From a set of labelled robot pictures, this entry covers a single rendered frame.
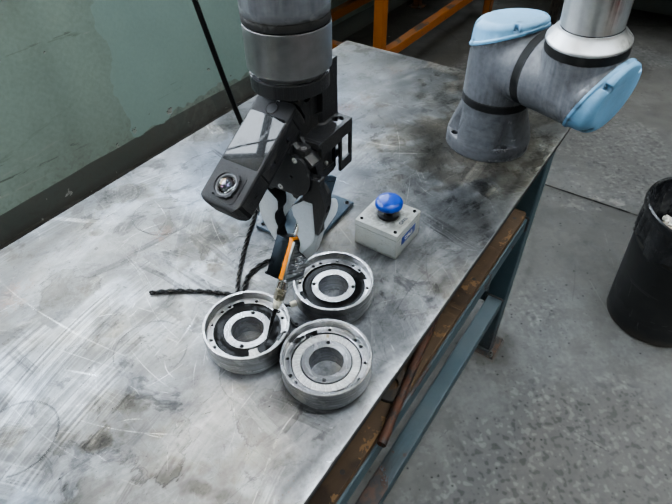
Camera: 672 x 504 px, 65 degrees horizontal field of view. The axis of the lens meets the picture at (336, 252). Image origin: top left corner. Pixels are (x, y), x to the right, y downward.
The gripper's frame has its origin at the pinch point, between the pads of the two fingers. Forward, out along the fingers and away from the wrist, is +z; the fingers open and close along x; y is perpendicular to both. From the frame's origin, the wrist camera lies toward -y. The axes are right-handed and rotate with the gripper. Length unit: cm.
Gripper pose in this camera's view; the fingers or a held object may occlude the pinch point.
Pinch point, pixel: (292, 247)
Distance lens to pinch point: 59.1
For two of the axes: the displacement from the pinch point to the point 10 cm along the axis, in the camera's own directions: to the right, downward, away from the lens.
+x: -8.5, -3.6, 3.9
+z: 0.1, 7.2, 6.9
